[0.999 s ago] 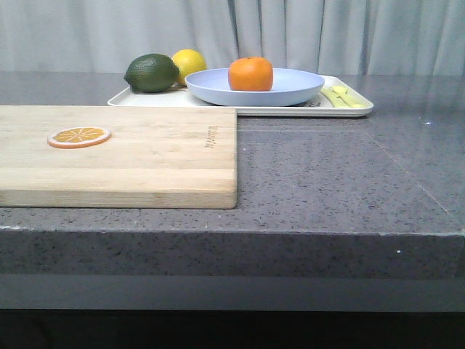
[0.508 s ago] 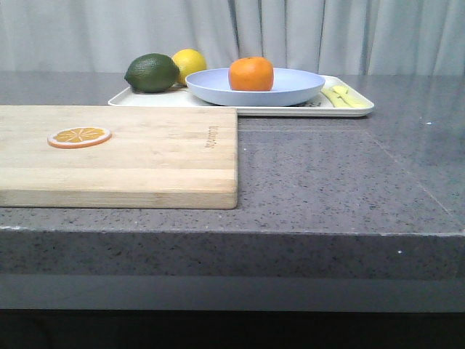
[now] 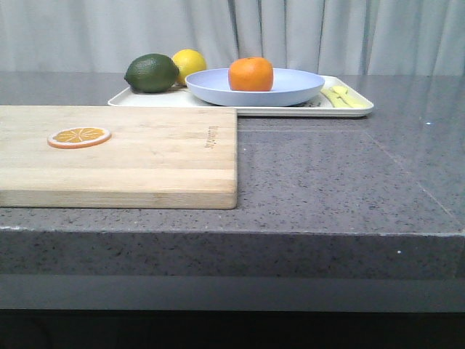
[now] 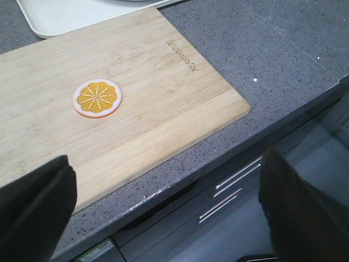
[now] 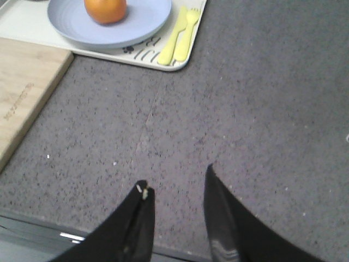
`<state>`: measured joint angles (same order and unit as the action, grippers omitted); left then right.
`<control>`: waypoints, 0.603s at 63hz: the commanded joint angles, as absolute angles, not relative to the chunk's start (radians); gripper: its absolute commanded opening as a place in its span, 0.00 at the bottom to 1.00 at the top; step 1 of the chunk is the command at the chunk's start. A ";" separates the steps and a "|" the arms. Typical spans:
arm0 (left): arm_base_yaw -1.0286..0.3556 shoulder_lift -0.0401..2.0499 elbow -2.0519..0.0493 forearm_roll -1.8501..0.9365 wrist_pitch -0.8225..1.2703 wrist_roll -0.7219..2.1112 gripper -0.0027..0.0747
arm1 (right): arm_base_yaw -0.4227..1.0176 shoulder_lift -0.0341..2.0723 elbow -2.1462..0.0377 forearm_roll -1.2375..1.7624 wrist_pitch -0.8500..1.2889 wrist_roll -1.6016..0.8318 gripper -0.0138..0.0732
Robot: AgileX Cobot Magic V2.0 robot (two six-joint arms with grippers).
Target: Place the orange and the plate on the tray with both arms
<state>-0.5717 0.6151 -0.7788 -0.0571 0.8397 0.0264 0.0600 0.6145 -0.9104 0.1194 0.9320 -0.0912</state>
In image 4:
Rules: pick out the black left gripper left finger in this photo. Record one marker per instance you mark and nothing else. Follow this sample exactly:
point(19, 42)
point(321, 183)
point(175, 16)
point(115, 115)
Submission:
point(35, 210)

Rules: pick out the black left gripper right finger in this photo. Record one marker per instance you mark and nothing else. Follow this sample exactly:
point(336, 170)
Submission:
point(305, 224)

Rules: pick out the blue plate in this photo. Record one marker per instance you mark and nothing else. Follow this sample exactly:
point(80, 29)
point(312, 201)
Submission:
point(135, 0)

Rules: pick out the white tray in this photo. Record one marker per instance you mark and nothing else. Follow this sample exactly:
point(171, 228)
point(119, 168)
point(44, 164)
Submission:
point(48, 19)

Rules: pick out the grey drawer cabinet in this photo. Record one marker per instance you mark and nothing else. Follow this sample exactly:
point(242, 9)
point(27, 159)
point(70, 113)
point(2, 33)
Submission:
point(317, 149)

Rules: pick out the orange slice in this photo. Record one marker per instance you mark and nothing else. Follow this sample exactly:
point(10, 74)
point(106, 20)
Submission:
point(97, 98)

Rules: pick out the wooden cutting board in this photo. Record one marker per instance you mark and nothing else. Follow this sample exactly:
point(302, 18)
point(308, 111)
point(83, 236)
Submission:
point(172, 99)

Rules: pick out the lower drawer handle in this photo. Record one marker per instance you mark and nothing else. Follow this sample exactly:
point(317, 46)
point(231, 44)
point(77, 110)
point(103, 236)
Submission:
point(217, 207)

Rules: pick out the drawer handle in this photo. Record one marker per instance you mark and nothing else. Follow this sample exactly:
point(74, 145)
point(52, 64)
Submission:
point(217, 207)
point(237, 176)

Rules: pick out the upper drawer handle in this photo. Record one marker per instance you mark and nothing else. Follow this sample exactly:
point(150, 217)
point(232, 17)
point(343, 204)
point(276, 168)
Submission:
point(237, 176)

